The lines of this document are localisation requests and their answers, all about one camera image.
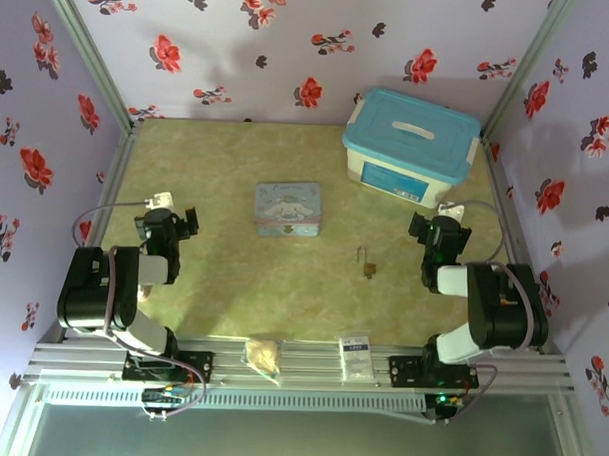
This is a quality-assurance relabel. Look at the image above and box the small brass padlock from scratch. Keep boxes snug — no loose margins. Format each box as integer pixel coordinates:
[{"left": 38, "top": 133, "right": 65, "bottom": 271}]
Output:
[{"left": 355, "top": 245, "right": 380, "bottom": 280}]

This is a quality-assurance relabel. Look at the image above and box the blue cartoon tin box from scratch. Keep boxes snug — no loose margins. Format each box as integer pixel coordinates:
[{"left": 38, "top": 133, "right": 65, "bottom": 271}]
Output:
[{"left": 252, "top": 179, "right": 323, "bottom": 241}]

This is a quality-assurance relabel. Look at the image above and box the blue-lidded plastic storage box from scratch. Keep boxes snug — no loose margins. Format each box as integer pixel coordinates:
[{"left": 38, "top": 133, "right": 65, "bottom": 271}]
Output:
[{"left": 340, "top": 85, "right": 483, "bottom": 211}]

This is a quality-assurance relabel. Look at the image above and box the white packet with blue label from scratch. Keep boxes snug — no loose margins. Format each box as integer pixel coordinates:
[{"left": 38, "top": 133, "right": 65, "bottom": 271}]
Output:
[{"left": 336, "top": 331, "right": 378, "bottom": 383}]

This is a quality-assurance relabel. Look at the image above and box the clear bag with beige contents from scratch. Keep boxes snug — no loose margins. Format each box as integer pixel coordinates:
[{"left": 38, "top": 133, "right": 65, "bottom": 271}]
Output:
[{"left": 241, "top": 337, "right": 285, "bottom": 387}]

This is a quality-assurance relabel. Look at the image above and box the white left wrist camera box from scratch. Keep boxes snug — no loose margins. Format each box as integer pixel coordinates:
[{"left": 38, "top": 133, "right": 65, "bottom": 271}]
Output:
[{"left": 143, "top": 191, "right": 177, "bottom": 212}]

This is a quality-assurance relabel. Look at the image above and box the grey right arm cable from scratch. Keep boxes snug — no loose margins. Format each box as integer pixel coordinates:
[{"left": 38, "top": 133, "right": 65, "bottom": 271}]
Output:
[{"left": 440, "top": 198, "right": 542, "bottom": 428}]

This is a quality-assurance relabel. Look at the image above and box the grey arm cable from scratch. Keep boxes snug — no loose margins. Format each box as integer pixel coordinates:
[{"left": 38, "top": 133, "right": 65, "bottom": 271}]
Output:
[
  {"left": 65, "top": 195, "right": 214, "bottom": 419},
  {"left": 440, "top": 198, "right": 542, "bottom": 428}
]

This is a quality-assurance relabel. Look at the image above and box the grey left arm cable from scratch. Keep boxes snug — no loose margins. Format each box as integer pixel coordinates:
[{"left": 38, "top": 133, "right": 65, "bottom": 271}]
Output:
[{"left": 65, "top": 195, "right": 214, "bottom": 419}]

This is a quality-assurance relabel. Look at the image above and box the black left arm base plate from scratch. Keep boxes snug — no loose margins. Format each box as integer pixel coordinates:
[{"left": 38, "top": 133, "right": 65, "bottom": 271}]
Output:
[{"left": 122, "top": 348, "right": 215, "bottom": 385}]

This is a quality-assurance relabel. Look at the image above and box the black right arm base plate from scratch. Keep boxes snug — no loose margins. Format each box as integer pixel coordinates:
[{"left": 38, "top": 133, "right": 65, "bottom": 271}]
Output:
[{"left": 387, "top": 354, "right": 481, "bottom": 390}]

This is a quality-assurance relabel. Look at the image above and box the aluminium frame rail with slots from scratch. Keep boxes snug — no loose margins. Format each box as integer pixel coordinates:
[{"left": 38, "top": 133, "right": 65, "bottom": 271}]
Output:
[{"left": 23, "top": 327, "right": 580, "bottom": 400}]

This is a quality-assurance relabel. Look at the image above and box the aluminium corner post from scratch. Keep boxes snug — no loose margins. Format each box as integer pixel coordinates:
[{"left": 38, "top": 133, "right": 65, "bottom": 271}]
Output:
[
  {"left": 35, "top": 0, "right": 143, "bottom": 129},
  {"left": 481, "top": 0, "right": 580, "bottom": 144}
]

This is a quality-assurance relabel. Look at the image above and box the white slotted cable duct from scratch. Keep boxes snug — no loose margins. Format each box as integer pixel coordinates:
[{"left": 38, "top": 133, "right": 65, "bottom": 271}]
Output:
[{"left": 42, "top": 382, "right": 428, "bottom": 418}]

